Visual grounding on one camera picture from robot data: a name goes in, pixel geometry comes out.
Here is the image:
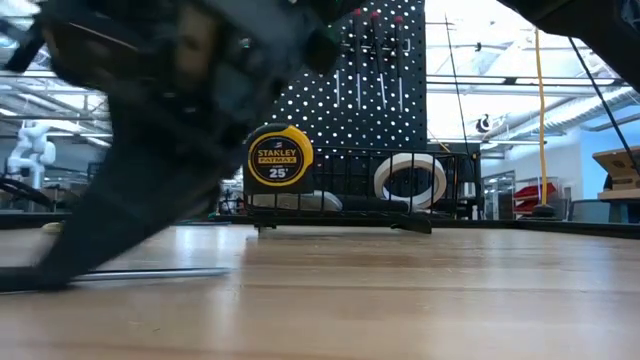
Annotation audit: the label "grey metal cabinet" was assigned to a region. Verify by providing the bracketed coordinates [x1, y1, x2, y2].
[482, 170, 516, 221]

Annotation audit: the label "black wire basket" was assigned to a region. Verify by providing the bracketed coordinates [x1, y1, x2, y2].
[242, 144, 482, 224]

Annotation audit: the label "yellow cord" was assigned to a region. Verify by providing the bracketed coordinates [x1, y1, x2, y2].
[534, 29, 549, 207]

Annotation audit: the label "white masking tape roll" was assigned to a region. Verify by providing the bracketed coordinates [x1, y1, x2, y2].
[373, 153, 449, 210]

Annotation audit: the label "black metal pegboard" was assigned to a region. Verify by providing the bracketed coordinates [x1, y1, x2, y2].
[264, 0, 434, 235]

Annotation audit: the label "black folding utility knife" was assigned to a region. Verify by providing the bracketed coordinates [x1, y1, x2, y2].
[339, 194, 411, 214]

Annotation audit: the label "black aluminium table frame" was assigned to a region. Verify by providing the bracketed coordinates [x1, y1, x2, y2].
[0, 209, 640, 240]

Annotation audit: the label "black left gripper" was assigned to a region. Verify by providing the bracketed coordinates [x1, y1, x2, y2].
[39, 0, 351, 151]

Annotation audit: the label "brown cardboard box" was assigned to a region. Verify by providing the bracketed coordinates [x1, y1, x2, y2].
[592, 146, 640, 202]

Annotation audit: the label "black round cord base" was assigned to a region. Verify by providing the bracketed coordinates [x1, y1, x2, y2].
[529, 203, 557, 220]

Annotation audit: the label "thin black hanging cable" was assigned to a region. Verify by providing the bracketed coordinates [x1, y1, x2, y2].
[444, 14, 470, 146]

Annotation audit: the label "black hose loop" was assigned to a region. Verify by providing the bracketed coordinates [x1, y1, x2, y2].
[0, 177, 54, 211]

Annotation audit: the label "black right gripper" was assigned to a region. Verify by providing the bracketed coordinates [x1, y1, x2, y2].
[497, 0, 640, 94]

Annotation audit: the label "red storage bins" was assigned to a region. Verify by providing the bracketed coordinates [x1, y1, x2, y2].
[513, 182, 559, 216]

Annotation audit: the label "grey utility knife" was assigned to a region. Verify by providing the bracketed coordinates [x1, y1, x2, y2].
[249, 190, 344, 214]

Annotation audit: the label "metal tool hook rack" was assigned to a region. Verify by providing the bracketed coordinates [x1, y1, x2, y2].
[339, 37, 411, 56]

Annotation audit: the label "yellow black tape measure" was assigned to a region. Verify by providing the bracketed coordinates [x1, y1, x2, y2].
[241, 123, 315, 197]

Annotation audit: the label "thick black slanted cable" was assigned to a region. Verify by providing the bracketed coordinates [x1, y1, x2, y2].
[569, 37, 640, 176]

